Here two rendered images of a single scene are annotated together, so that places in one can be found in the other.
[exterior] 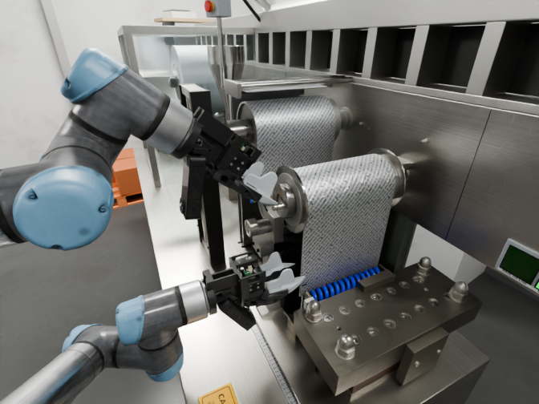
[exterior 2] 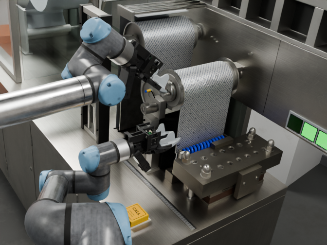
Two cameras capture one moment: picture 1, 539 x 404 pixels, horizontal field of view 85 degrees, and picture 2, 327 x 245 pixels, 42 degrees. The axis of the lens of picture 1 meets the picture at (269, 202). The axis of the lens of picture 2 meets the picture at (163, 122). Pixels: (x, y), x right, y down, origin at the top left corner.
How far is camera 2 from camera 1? 0.84 m
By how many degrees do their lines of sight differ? 12
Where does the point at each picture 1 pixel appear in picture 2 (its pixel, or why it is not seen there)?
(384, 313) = (227, 158)
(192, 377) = not seen: hidden behind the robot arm
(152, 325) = (103, 159)
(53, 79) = not seen: outside the picture
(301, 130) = (172, 43)
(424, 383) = (249, 199)
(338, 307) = (199, 157)
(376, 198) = (222, 89)
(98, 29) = not seen: outside the picture
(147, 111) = (118, 46)
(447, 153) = (262, 62)
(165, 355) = (105, 181)
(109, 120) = (104, 51)
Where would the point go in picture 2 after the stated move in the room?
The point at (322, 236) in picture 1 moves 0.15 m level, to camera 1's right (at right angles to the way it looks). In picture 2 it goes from (190, 113) to (231, 112)
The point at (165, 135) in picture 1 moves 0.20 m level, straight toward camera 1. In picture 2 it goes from (123, 57) to (158, 86)
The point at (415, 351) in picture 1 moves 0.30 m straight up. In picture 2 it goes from (243, 174) to (261, 97)
